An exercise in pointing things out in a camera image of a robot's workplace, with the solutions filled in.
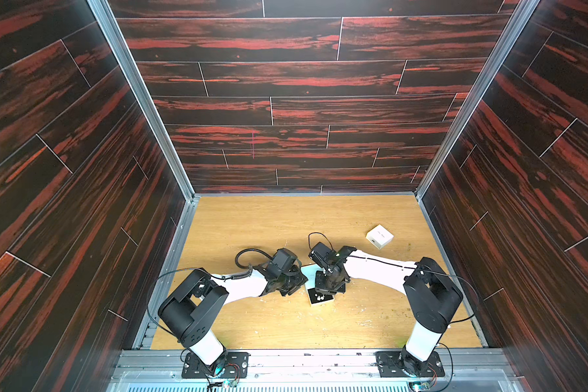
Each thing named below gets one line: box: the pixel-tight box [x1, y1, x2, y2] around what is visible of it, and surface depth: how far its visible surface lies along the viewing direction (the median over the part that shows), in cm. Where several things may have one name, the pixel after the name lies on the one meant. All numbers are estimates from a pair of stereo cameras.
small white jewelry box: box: [365, 223, 395, 250], surface depth 103 cm
